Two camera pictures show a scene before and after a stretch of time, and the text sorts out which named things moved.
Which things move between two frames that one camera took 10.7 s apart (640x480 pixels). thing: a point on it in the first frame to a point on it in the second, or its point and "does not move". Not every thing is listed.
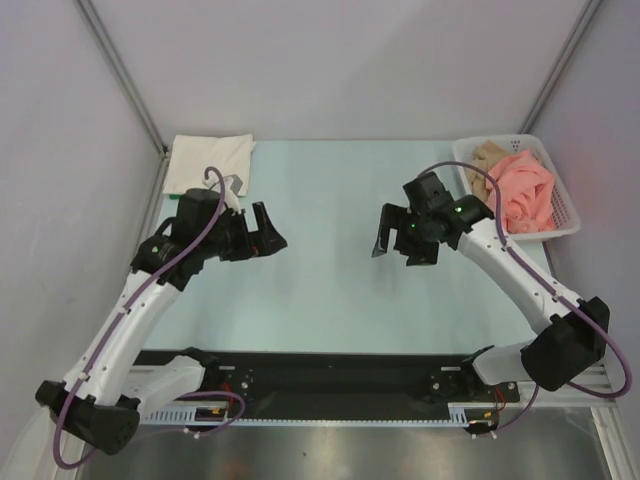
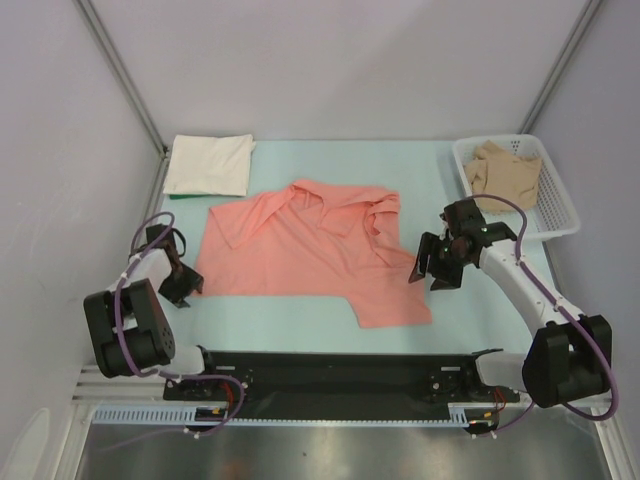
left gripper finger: (263, 221) to (187, 279)
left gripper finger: (270, 245) to (175, 291)
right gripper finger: (392, 217) to (427, 255)
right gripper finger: (421, 253) to (447, 273)
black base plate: (348, 384) does not move
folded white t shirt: (191, 155) does not move
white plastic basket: (566, 221) does not move
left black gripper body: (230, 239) to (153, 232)
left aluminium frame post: (130, 79) does not move
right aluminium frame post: (560, 65) does not move
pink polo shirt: (526, 193) to (315, 239)
